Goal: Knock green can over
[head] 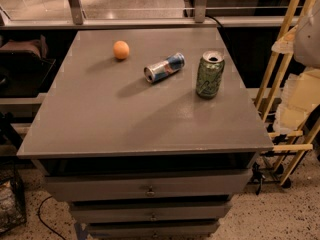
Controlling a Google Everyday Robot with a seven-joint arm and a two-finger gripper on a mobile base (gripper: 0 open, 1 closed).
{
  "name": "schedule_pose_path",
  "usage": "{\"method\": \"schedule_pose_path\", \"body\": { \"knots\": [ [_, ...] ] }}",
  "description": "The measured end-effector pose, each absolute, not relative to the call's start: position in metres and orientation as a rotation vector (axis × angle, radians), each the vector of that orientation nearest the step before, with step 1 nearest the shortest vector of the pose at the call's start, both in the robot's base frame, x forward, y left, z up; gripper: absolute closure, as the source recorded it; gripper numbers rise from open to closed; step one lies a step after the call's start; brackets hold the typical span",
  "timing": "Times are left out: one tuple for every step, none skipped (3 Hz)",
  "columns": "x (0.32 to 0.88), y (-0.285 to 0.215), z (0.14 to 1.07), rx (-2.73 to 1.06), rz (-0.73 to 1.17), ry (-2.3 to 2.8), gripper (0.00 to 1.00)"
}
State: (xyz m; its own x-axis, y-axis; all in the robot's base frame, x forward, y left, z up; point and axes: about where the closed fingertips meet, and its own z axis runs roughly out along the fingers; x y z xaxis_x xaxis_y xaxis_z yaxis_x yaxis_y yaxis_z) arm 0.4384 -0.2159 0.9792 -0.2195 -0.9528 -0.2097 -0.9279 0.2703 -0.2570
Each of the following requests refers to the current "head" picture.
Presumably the dark chair at left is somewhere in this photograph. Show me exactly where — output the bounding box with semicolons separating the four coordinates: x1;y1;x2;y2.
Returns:
0;35;55;98

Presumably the orange fruit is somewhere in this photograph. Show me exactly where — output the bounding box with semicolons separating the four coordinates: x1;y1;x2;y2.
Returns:
113;41;130;60

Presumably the middle grey drawer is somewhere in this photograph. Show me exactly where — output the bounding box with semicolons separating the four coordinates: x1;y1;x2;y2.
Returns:
71;202;231;223

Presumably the grey drawer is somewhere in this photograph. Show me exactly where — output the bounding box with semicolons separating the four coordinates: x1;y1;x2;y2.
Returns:
71;202;231;223
45;169;252;202
87;221;219;239

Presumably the green soda can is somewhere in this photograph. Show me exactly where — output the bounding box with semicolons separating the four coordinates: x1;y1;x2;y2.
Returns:
196;50;225;99

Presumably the black cable behind table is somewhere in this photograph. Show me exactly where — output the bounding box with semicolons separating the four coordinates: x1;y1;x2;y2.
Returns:
205;14;234;48

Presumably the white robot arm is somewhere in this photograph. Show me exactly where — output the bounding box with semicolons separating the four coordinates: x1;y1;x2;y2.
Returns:
293;0;320;68

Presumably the blue silver energy drink can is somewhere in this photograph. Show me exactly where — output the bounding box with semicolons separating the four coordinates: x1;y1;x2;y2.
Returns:
144;53;185;83

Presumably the black floor cable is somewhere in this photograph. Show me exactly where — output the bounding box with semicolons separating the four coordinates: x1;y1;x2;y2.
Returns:
37;195;68;240

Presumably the black wire basket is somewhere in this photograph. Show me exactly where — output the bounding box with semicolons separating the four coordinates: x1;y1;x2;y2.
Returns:
0;161;27;234

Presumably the grey drawer cabinet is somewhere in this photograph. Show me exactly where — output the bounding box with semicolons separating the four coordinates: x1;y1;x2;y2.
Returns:
16;27;275;240

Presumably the metal window frame rail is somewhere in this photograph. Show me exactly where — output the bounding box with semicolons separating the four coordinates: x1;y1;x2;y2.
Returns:
0;0;289;30

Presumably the top grey drawer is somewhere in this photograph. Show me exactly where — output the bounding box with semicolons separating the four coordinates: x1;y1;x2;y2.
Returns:
45;169;252;202

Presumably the bottom grey drawer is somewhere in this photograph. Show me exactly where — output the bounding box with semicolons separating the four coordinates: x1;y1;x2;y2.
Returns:
87;221;219;239

